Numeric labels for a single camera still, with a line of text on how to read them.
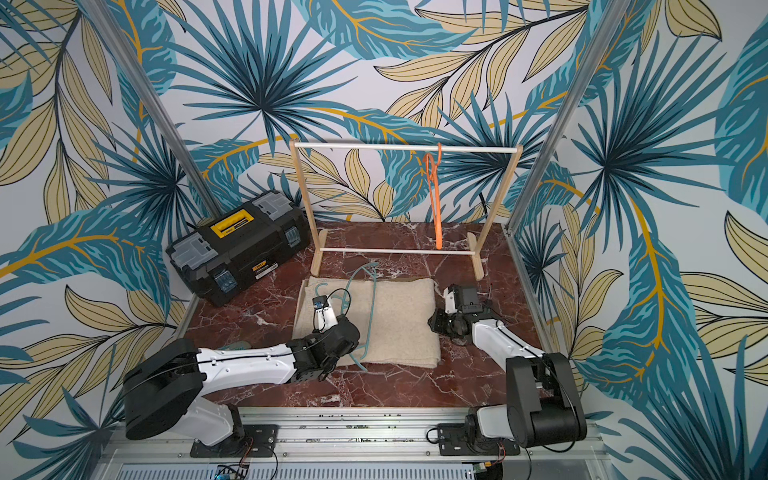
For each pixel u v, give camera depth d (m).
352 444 0.75
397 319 0.93
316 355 0.63
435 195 1.12
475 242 1.14
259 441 0.73
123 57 0.74
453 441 0.73
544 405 0.43
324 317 0.73
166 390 0.42
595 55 0.75
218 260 0.87
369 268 1.04
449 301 0.84
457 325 0.68
